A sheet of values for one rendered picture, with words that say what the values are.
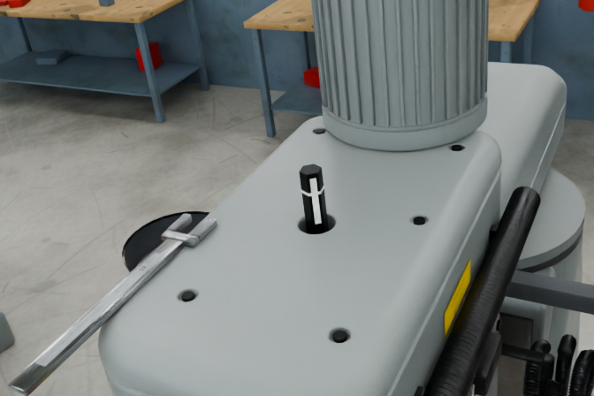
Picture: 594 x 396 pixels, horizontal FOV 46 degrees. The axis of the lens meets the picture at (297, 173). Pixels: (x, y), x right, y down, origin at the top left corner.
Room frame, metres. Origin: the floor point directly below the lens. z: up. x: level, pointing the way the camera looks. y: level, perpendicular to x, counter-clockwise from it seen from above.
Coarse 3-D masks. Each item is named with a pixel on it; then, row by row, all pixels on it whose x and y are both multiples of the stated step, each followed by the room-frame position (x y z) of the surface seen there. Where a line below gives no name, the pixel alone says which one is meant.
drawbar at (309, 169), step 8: (304, 168) 0.57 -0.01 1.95; (312, 168) 0.57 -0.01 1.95; (320, 168) 0.57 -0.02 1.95; (304, 176) 0.56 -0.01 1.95; (312, 176) 0.56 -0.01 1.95; (320, 176) 0.57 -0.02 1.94; (304, 184) 0.57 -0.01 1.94; (320, 184) 0.56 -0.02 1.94; (304, 200) 0.57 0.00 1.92; (320, 200) 0.56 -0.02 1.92; (304, 208) 0.57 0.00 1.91; (312, 208) 0.56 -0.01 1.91; (320, 208) 0.56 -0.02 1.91; (312, 216) 0.56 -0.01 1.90; (312, 224) 0.56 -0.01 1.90; (320, 224) 0.56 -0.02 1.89; (312, 232) 0.56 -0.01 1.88; (320, 232) 0.56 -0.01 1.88
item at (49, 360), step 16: (176, 224) 0.59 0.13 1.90; (208, 224) 0.58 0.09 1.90; (176, 240) 0.56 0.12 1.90; (192, 240) 0.56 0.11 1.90; (160, 256) 0.54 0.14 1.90; (144, 272) 0.52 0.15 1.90; (112, 288) 0.50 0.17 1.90; (128, 288) 0.50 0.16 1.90; (96, 304) 0.48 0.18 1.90; (112, 304) 0.48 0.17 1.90; (80, 320) 0.46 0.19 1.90; (96, 320) 0.46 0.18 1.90; (64, 336) 0.44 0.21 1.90; (80, 336) 0.44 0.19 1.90; (48, 352) 0.43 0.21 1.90; (64, 352) 0.43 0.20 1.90; (32, 368) 0.41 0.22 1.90; (48, 368) 0.41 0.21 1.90; (16, 384) 0.40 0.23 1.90; (32, 384) 0.40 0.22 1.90
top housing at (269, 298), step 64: (320, 128) 0.78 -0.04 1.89; (256, 192) 0.65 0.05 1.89; (384, 192) 0.61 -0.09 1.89; (448, 192) 0.59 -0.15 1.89; (192, 256) 0.54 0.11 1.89; (256, 256) 0.53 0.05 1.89; (320, 256) 0.52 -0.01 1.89; (384, 256) 0.50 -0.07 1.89; (448, 256) 0.51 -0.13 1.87; (128, 320) 0.46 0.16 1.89; (192, 320) 0.45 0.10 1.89; (256, 320) 0.44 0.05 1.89; (320, 320) 0.43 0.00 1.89; (384, 320) 0.42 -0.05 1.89; (448, 320) 0.50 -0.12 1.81; (128, 384) 0.42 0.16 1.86; (192, 384) 0.39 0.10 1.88; (256, 384) 0.37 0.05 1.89; (320, 384) 0.36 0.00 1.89; (384, 384) 0.37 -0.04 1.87
